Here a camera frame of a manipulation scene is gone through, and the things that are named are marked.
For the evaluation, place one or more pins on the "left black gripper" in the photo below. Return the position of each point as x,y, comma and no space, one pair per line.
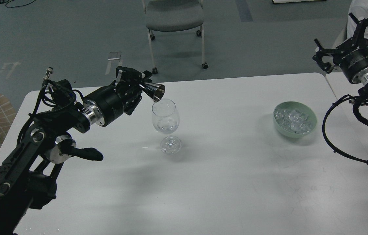
107,103

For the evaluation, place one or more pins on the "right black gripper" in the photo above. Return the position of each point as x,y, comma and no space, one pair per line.
350,57

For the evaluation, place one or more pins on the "steel double jigger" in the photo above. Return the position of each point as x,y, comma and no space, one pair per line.
154,90

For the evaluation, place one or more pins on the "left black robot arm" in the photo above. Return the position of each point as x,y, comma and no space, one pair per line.
28,175

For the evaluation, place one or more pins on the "clear wine glass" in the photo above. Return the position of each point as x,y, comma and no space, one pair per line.
166,120

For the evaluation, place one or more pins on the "pile of ice cubes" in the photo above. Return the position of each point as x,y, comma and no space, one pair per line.
293,121

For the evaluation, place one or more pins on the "grey office chair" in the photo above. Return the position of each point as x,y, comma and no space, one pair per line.
174,16

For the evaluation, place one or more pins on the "green bowl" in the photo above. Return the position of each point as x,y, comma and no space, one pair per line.
295,105

